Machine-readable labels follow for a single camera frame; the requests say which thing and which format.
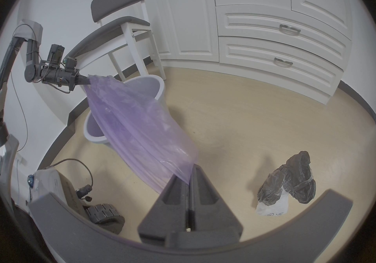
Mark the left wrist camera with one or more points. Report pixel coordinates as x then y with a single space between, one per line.
70 64

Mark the white wardrobe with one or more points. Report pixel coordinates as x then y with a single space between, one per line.
249 21

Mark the white trash bin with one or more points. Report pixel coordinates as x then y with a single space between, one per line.
144 85

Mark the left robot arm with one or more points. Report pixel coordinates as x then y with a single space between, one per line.
31 72

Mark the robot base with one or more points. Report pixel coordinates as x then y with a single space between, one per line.
50 182

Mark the purple plastic bag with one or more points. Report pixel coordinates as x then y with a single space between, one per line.
132 126

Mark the black plastic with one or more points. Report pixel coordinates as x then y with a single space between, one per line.
296 176

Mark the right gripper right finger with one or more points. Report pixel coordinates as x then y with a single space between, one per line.
214 212

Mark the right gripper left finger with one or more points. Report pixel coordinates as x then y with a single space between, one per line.
170 212

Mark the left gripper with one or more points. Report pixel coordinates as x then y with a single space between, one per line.
72 79

